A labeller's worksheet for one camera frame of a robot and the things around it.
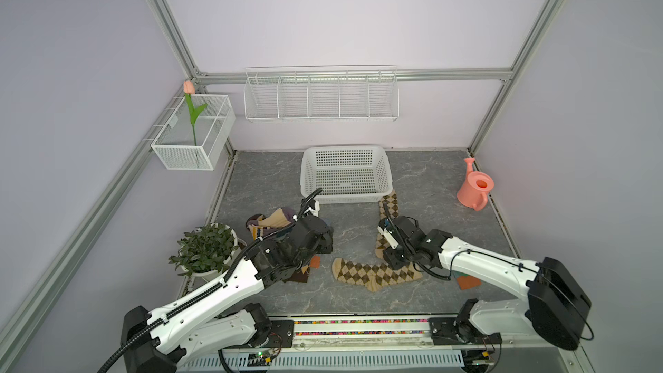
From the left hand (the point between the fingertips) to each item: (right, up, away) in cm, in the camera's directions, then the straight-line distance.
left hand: (330, 233), depth 74 cm
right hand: (+19, -9, +11) cm, 24 cm away
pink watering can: (+52, +11, +20) cm, 57 cm away
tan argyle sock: (+22, +4, +27) cm, 35 cm away
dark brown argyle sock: (-11, -17, +11) cm, 22 cm away
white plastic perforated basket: (+7, +17, +38) cm, 42 cm away
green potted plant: (-35, -4, -2) cm, 35 cm away
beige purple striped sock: (-26, -2, +20) cm, 33 cm away
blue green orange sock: (-6, -13, +12) cm, 18 cm away
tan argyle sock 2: (+14, -17, +10) cm, 24 cm away
